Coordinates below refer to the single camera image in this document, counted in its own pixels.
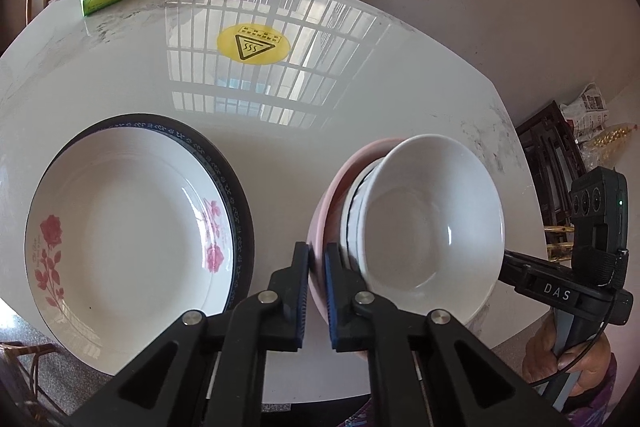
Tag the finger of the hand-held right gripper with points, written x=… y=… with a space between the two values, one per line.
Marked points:
x=515 y=269

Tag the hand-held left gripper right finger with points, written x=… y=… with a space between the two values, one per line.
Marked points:
x=332 y=292

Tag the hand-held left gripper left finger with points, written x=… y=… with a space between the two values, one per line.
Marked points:
x=302 y=287

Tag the white bowl blue base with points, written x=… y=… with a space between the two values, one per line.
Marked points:
x=350 y=217

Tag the large pink bowl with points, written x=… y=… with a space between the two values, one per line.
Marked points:
x=325 y=212

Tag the white bowl pink base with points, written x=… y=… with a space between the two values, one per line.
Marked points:
x=430 y=227

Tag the blue patterned plate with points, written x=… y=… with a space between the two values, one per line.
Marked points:
x=234 y=194

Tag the white plate pink flowers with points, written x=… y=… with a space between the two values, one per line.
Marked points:
x=125 y=227

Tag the person's right hand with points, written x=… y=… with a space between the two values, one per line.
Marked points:
x=540 y=352

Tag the bag of golden items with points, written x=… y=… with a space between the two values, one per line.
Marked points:
x=612 y=137

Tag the dark carved wooden furniture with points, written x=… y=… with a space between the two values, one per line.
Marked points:
x=545 y=147

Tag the crumpled newspaper bundle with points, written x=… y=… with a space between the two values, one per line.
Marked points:
x=590 y=107

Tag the person's patterned purple clothing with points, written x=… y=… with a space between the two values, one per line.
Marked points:
x=600 y=407

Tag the round yellow warning sticker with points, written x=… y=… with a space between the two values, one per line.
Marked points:
x=252 y=44

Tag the rattan chair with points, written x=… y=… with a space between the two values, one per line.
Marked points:
x=30 y=357

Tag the golden metal frame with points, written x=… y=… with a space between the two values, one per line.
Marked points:
x=557 y=247

